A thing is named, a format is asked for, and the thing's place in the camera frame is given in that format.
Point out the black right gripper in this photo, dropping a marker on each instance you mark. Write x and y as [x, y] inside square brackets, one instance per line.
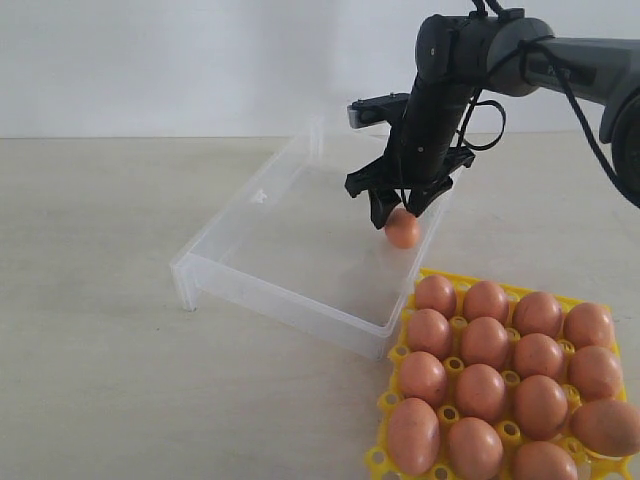
[420, 161]

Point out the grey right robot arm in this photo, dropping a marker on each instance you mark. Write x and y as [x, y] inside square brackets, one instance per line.
[503, 51]

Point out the clear plastic container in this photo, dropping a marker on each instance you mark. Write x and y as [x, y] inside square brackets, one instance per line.
[292, 245]

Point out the yellow plastic egg tray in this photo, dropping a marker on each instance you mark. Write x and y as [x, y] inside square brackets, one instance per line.
[590, 465]

